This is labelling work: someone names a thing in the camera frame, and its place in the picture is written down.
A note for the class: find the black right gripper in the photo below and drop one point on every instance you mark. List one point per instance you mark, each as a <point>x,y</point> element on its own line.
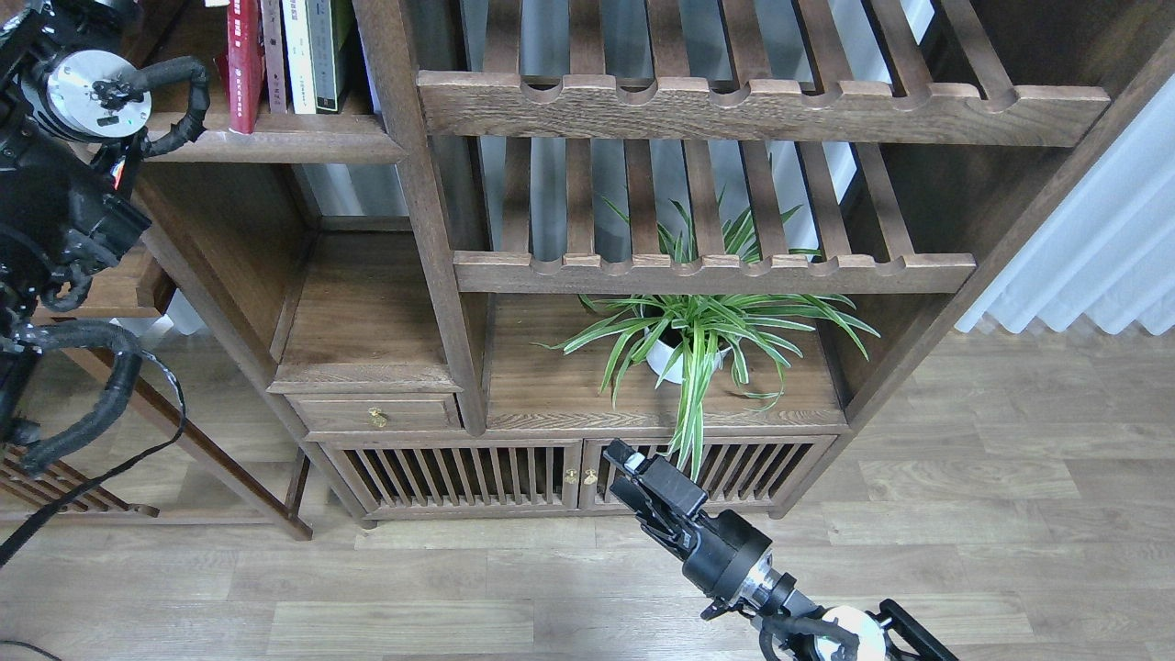
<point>722,555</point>

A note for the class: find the maroon book white characters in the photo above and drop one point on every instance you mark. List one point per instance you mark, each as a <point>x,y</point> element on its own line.
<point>274,56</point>

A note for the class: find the red book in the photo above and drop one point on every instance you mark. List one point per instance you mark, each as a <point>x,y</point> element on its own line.
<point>243,64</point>

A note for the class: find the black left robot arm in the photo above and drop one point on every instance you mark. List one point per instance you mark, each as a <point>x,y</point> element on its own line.
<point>77,121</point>

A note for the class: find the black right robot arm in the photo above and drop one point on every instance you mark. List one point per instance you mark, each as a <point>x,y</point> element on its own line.
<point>789,622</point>

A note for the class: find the right slatted cabinet door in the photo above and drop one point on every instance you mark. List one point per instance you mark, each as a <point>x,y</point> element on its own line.
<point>741,473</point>

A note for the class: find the slatted cabinet door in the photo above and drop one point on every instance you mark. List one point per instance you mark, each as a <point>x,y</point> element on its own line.
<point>470,479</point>
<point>741,473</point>

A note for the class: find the white plant pot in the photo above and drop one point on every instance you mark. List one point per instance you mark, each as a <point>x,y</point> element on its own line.
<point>678,358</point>

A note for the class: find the green spider plant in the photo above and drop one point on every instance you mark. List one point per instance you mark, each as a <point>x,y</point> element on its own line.
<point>701,331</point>

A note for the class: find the left slatted cabinet door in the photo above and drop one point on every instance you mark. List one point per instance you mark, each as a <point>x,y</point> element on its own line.
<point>470,479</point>

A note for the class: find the brass drawer knob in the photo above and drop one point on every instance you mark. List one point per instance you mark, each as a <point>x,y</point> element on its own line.
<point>377,418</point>

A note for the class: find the dark wooden bookshelf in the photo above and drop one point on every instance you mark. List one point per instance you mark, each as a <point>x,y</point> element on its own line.
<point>501,158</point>

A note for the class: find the small wooden drawer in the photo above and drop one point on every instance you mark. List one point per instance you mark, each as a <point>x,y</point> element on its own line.
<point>404,411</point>

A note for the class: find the white curtain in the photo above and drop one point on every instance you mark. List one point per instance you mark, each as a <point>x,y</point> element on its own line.
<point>1106,255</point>

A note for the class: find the grey green upright book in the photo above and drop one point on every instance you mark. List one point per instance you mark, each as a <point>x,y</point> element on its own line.
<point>331,24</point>

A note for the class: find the white upright book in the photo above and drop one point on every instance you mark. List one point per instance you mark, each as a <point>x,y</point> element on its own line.
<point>296,28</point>

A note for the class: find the wooden slatted rack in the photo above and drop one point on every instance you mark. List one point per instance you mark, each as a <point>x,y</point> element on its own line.
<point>23,495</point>

